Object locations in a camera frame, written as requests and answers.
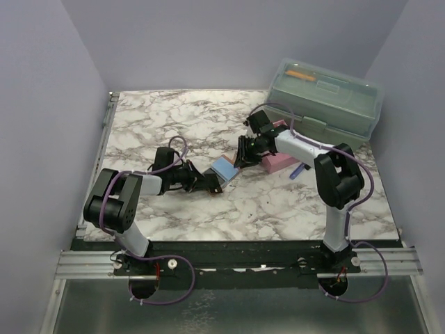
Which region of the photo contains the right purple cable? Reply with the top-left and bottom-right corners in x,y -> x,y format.
247,102 -> 390,303

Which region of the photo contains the pink card box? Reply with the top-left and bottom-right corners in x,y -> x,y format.
261,119 -> 300,174

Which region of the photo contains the red blue screwdriver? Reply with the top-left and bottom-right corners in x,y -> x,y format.
289,164 -> 306,180

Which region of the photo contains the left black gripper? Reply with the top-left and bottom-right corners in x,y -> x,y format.
168,159 -> 214,193

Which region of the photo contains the aluminium mounting rail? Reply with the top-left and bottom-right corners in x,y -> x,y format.
56,248 -> 423,280

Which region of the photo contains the green plastic toolbox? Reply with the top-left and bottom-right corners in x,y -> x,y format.
264,59 -> 385,151

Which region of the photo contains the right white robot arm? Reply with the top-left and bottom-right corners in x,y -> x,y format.
234,110 -> 364,273

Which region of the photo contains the orange tool inside toolbox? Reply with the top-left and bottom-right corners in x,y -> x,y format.
285,70 -> 316,81

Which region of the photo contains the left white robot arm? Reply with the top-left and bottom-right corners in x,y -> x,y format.
83,147 -> 223,275

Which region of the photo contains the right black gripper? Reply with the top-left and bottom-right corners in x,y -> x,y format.
234,136 -> 265,170

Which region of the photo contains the tan leather card holder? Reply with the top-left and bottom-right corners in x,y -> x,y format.
207,155 -> 240,191

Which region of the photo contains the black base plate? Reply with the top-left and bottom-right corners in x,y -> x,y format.
70,240 -> 404,294

